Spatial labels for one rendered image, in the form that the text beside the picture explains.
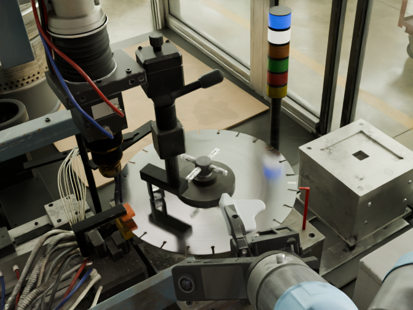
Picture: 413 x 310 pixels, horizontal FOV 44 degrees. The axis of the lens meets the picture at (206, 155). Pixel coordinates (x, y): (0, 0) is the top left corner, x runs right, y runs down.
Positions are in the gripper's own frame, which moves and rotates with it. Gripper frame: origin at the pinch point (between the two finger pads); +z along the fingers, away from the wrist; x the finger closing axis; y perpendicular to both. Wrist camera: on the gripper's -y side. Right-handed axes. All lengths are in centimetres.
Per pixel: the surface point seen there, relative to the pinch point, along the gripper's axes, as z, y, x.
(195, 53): 100, 14, 39
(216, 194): 13.1, 1.5, 5.4
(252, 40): 68, 26, 37
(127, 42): 113, -8, 47
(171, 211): 12.6, -6.8, 3.9
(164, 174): 11.1, -7.0, 10.7
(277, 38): 25.1, 20.1, 31.6
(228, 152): 23.5, 6.6, 11.2
